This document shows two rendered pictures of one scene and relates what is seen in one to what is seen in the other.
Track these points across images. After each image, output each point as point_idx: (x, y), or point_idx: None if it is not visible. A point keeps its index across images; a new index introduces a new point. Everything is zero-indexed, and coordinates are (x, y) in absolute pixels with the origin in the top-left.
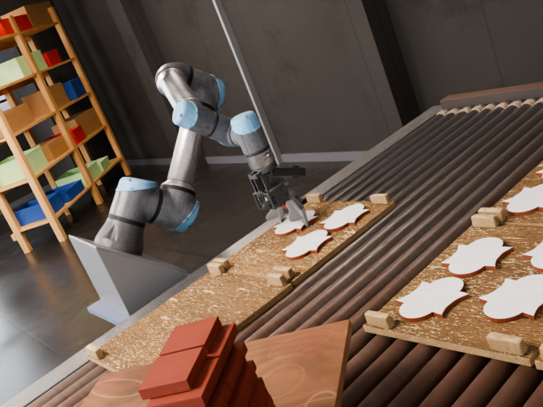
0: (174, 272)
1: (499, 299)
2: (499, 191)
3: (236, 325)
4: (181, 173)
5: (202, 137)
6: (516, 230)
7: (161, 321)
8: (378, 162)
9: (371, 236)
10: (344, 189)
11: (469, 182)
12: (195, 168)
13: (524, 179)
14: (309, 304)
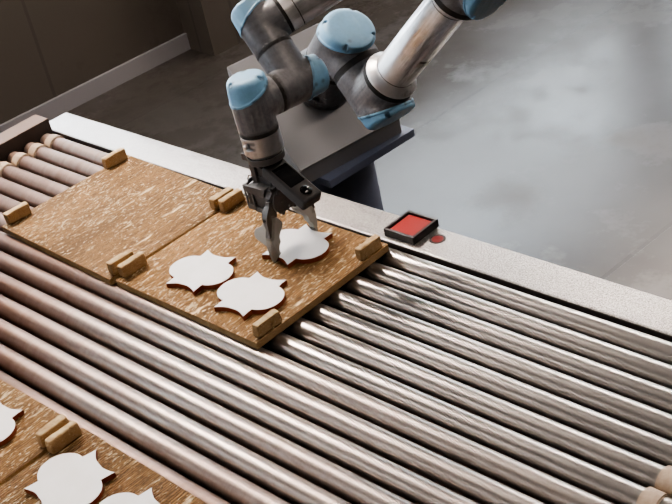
0: (289, 160)
1: None
2: (179, 459)
3: (60, 254)
4: (382, 61)
5: (428, 39)
6: (10, 462)
7: (140, 190)
8: (525, 308)
9: (198, 336)
10: (414, 280)
11: (253, 426)
12: (406, 70)
13: (156, 478)
14: (59, 305)
